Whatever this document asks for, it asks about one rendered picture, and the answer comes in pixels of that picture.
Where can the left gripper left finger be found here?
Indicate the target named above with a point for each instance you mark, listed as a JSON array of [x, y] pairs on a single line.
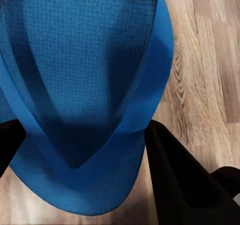
[[12, 135]]

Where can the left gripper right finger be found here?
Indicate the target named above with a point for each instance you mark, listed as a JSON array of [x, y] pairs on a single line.
[[185, 193]]

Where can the sandal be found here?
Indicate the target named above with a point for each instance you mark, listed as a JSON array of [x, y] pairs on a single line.
[[84, 78]]

